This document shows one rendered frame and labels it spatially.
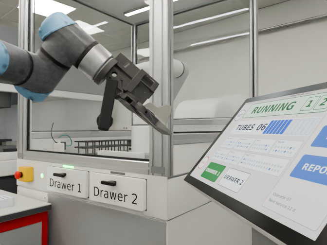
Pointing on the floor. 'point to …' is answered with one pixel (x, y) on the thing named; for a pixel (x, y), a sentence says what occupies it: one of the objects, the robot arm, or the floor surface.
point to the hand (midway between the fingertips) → (165, 133)
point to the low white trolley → (24, 221)
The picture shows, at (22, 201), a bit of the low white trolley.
